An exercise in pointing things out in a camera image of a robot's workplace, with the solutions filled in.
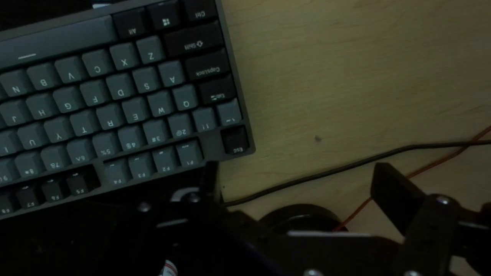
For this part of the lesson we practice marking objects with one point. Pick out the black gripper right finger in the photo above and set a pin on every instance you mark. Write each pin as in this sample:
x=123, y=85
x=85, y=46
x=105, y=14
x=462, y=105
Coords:
x=393, y=194

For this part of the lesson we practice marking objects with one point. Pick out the black desk mat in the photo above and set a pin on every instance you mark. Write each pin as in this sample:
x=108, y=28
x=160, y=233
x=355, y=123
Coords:
x=77, y=240

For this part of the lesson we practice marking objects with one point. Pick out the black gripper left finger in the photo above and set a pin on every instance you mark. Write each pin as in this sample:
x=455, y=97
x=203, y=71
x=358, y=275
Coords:
x=209, y=184

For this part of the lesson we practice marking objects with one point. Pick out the grey mechanical keyboard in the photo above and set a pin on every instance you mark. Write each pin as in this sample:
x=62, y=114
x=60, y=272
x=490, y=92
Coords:
x=102, y=102

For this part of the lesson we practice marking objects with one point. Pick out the round black base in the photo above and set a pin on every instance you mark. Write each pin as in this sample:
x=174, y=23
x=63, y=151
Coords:
x=300, y=215

